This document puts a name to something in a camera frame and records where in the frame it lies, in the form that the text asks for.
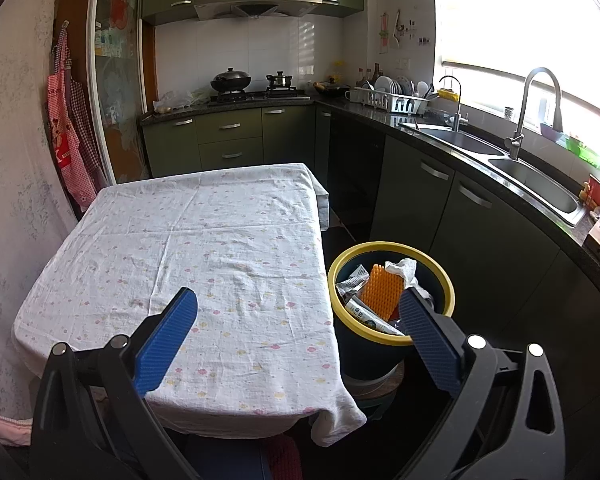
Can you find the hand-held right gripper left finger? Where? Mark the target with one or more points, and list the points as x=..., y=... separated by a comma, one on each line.
x=165, y=340

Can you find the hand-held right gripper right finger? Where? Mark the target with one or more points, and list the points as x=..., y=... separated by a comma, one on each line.
x=430, y=345

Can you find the yellow rimmed trash bin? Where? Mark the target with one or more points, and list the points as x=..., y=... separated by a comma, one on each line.
x=365, y=360

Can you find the grey blue tube packet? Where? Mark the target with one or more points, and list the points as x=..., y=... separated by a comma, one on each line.
x=367, y=317

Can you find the orange foam fruit net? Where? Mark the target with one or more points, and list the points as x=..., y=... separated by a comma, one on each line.
x=380, y=292

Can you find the white paper towel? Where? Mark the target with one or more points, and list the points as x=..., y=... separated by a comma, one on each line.
x=405, y=270

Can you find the white snack packet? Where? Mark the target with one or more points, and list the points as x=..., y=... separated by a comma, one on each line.
x=352, y=285

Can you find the wooden stool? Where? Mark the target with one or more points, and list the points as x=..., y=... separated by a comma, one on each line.
x=380, y=392

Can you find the white floral tablecloth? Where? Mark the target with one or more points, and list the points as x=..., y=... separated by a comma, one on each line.
x=205, y=220

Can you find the dark kitchen base cabinet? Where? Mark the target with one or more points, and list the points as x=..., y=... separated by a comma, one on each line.
x=455, y=220

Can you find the red checked apron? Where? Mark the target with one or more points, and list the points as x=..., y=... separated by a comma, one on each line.
x=65, y=145

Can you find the brown checked apron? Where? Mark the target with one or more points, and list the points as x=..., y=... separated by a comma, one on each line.
x=87, y=135

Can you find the red cloth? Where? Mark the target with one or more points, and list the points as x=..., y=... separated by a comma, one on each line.
x=284, y=460

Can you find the pink clothing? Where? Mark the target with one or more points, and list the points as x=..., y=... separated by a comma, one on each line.
x=5, y=427

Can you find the steel double sink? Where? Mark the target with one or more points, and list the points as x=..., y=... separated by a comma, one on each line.
x=530, y=180

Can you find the frosted glass sliding door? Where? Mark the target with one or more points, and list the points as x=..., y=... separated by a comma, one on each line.
x=117, y=85

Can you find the green kitchen base cabinet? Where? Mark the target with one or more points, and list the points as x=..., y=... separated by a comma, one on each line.
x=230, y=135

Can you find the tall steel faucet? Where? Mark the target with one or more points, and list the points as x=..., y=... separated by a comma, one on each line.
x=516, y=142

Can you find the red container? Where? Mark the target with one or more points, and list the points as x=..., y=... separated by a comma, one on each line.
x=597, y=192

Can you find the small steel faucet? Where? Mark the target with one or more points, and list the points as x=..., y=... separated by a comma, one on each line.
x=457, y=115

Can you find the clear plastic bags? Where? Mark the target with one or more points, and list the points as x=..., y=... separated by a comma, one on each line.
x=180, y=102

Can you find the black kitchen countertop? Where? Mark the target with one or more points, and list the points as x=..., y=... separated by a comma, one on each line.
x=370, y=110

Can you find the blue bowl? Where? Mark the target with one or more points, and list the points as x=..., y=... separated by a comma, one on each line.
x=551, y=132

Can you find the green plastic container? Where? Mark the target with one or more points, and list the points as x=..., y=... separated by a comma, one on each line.
x=580, y=150

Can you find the white dish rack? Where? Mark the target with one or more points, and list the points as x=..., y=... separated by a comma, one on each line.
x=390, y=100

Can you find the black gas stove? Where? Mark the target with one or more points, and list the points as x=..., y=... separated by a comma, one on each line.
x=255, y=96

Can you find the black lidded wok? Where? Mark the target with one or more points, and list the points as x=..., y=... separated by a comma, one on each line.
x=230, y=81

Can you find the dark frying pan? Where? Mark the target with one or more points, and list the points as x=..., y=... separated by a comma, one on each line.
x=332, y=89

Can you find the seasoning bottles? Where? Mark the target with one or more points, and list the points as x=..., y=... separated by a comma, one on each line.
x=367, y=76

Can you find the small black pot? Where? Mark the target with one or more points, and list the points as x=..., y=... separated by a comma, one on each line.
x=279, y=81

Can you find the hanging kitchen utensils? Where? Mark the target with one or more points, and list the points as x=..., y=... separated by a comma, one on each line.
x=402, y=27

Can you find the bright window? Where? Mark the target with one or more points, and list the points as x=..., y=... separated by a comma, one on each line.
x=505, y=20

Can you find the pink wall hanging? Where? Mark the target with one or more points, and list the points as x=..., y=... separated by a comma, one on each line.
x=385, y=32

